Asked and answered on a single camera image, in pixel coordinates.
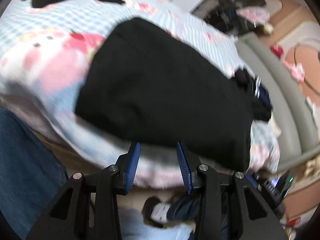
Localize black hooded jacket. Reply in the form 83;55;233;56
75;18;253;171

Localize white sock foot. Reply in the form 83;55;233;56
142;196;171;228

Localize black navy folded garment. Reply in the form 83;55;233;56
231;68;273;122

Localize person's blue jeans leg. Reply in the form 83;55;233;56
0;108;68;239

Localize grey upholstered headboard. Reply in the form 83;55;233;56
235;33;319;173

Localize red plush toy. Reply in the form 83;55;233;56
270;44;284;59

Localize open dark wardrobe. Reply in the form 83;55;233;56
192;0;266;36

